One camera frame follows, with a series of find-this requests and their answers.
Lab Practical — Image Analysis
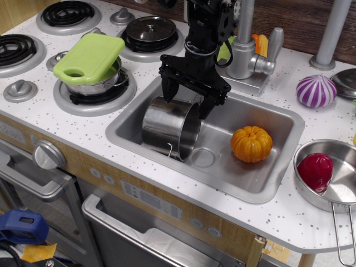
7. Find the silver oven door handle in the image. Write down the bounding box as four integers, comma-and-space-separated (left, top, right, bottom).
1, 151, 75, 202

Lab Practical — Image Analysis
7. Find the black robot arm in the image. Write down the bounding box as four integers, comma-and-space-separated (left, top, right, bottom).
159, 1, 236, 120

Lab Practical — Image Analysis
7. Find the black coil burner far left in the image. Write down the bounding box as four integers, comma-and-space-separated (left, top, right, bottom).
1, 34, 46, 78

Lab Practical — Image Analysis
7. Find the silver vertical pole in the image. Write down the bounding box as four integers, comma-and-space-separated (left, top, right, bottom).
309, 0, 354, 71

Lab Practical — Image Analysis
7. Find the silver toy sink basin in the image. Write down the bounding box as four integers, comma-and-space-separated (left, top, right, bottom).
106, 78, 305, 204

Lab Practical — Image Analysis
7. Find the silver oven dial knob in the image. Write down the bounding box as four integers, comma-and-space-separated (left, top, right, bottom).
32, 140, 66, 170

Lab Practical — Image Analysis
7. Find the blue clamp tool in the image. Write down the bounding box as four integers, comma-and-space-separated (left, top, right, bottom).
1, 209, 50, 245

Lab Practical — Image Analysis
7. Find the steel pot lid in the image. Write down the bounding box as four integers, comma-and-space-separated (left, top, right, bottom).
126, 16, 176, 42

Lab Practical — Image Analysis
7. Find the silver stove knob middle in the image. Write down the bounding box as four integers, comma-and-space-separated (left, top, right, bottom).
46, 51, 68, 72

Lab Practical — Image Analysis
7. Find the green plastic cutting board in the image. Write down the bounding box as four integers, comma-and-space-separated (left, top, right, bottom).
53, 33, 125, 85

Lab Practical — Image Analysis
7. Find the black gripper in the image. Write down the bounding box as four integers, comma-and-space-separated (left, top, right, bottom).
159, 41, 231, 120

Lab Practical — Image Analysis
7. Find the red toy vegetable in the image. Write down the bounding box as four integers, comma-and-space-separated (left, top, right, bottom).
297, 153, 334, 194

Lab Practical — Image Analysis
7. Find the steel pot on burner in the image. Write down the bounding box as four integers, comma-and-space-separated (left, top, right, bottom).
65, 57, 128, 96

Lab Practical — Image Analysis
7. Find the black coil burner back left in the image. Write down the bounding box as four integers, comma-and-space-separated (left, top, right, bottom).
36, 1, 102, 36

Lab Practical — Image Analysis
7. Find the steel pan with handle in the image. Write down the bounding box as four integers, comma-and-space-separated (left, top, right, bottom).
293, 139, 355, 266

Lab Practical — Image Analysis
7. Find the steel pot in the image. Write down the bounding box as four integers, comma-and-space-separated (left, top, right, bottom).
65, 57, 128, 96
141, 96, 201, 161

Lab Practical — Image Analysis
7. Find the orange toy pumpkin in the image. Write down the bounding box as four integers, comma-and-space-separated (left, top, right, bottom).
230, 126, 273, 163

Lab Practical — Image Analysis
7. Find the silver stove knob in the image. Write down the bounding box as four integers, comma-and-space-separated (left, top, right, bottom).
3, 80, 38, 103
110, 7, 135, 26
46, 51, 68, 72

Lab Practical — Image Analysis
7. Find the silver toy faucet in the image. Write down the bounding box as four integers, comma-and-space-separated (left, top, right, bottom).
220, 1, 284, 97

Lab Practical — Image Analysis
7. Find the silver stove knob front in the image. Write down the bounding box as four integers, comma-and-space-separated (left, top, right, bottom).
3, 80, 38, 103

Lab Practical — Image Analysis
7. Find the black coil burner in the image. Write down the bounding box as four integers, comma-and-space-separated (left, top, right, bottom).
36, 1, 102, 36
1, 34, 46, 78

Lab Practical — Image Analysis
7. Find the orange yellow toy food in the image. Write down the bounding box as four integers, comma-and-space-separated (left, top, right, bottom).
251, 33, 269, 57

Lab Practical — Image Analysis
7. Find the purple striped toy onion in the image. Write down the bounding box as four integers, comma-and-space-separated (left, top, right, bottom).
296, 75, 337, 108

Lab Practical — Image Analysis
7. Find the silver stove knob back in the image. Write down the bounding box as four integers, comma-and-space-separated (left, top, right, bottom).
110, 7, 135, 26

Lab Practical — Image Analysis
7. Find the steel lid at right edge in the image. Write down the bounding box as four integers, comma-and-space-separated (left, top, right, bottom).
331, 68, 356, 100

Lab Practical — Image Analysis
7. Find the silver dishwasher door handle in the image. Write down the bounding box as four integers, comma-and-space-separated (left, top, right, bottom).
82, 194, 246, 266

